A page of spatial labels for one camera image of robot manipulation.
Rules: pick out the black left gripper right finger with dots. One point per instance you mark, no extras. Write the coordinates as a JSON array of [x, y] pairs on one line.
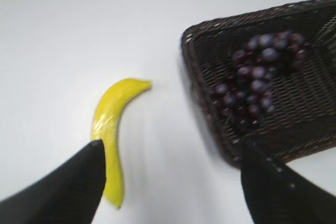
[[274, 193]]

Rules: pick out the yellow banana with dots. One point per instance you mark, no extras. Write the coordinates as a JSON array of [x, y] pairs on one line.
[[105, 127]]

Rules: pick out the purple grape bunch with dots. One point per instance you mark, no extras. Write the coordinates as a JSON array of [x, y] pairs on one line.
[[245, 94]]

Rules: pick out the dark brown wicker basket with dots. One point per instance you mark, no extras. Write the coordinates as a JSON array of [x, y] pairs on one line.
[[304, 119]]

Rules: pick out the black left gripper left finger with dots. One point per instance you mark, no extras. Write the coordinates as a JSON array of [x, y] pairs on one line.
[[69, 194]]

